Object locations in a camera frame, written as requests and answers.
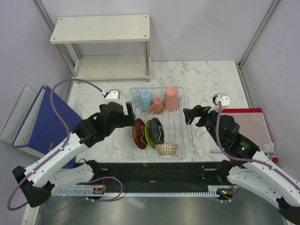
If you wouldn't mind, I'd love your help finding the green plate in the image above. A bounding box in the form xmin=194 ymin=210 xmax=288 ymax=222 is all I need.
xmin=145 ymin=120 xmax=156 ymax=149

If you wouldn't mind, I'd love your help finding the white two-tier shelf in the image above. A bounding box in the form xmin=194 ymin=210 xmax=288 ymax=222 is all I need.
xmin=50 ymin=15 xmax=151 ymax=82

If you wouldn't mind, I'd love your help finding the red folder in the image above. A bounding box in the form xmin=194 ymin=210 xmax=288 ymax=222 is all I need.
xmin=220 ymin=107 xmax=279 ymax=164

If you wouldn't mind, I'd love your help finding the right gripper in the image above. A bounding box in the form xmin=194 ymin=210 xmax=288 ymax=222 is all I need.
xmin=182 ymin=105 xmax=223 ymax=147

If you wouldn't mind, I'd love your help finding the red floral plate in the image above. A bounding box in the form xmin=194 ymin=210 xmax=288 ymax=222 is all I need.
xmin=133 ymin=119 xmax=148 ymax=150

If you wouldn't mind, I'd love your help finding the small orange mug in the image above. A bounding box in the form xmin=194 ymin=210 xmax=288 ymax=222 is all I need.
xmin=148 ymin=97 xmax=164 ymax=114

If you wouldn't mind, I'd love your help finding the grey file holder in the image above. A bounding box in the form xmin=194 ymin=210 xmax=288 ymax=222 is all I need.
xmin=0 ymin=84 xmax=37 ymax=144

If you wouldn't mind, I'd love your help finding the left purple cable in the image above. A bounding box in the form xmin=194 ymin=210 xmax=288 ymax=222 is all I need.
xmin=7 ymin=79 xmax=104 ymax=211

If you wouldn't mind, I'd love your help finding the tall pink cup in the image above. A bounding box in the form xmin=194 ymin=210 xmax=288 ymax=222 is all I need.
xmin=164 ymin=86 xmax=179 ymax=111

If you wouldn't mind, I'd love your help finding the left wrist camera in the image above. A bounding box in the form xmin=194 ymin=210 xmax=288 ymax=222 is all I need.
xmin=104 ymin=89 xmax=121 ymax=104

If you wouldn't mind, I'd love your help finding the patterned bowl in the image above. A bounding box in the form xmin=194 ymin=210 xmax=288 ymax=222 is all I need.
xmin=156 ymin=144 xmax=179 ymax=156

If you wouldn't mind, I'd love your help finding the translucent plastic sleeve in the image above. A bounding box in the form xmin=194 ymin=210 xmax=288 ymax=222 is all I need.
xmin=210 ymin=112 xmax=275 ymax=155

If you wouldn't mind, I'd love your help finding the black plate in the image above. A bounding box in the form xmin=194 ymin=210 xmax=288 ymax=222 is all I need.
xmin=150 ymin=117 xmax=165 ymax=144

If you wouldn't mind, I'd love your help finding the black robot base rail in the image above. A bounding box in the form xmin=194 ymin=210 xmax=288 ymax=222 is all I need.
xmin=86 ymin=160 xmax=231 ymax=192

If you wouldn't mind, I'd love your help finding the white cable duct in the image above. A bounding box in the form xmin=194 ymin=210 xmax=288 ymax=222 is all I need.
xmin=52 ymin=185 xmax=236 ymax=197

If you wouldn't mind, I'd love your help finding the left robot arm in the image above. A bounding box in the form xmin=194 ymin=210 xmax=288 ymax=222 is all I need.
xmin=12 ymin=102 xmax=135 ymax=208

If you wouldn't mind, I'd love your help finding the white wire dish rack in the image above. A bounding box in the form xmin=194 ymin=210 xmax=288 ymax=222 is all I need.
xmin=126 ymin=87 xmax=190 ymax=160

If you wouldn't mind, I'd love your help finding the blue binder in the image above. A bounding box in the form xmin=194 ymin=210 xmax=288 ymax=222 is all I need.
xmin=12 ymin=86 xmax=67 ymax=158

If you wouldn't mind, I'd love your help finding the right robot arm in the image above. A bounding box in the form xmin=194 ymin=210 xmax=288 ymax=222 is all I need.
xmin=183 ymin=105 xmax=300 ymax=225

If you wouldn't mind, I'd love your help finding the blue mug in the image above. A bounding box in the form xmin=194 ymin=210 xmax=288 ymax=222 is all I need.
xmin=132 ymin=90 xmax=152 ymax=111

